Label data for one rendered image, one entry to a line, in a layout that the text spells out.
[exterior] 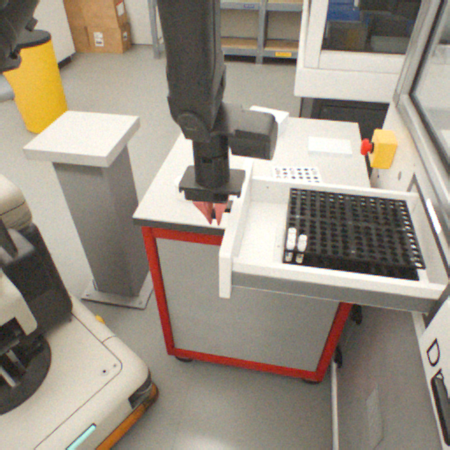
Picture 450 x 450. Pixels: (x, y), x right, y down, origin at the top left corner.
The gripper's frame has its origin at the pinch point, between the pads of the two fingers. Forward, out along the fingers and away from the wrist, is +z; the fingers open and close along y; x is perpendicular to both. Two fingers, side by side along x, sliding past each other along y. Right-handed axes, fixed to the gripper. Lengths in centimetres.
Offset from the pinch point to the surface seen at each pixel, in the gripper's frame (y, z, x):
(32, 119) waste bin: -183, 74, 175
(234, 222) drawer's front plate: 4.2, -3.3, -3.9
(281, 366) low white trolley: 17, 77, 14
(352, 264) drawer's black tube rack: 24.3, 3.0, -4.3
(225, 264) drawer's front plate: 4.2, -1.3, -11.4
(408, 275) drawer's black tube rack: 33.3, 3.2, -4.9
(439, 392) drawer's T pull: 31.9, -1.1, -26.5
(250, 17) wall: -52, 56, 419
